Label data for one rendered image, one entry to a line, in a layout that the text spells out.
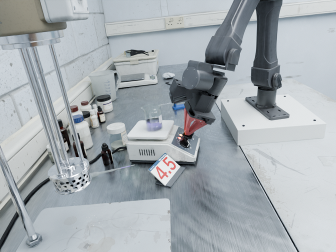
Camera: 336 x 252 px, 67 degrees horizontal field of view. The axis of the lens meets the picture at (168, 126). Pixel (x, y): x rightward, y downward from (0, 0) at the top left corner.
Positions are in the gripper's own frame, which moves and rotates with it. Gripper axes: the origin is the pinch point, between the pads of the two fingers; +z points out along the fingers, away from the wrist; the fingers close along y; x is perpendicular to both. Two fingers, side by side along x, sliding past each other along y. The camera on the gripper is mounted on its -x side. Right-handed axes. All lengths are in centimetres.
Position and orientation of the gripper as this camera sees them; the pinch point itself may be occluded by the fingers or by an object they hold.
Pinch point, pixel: (187, 131)
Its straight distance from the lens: 78.0
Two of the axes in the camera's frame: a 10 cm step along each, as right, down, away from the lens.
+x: 9.0, 2.2, 3.8
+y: 2.0, 5.7, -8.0
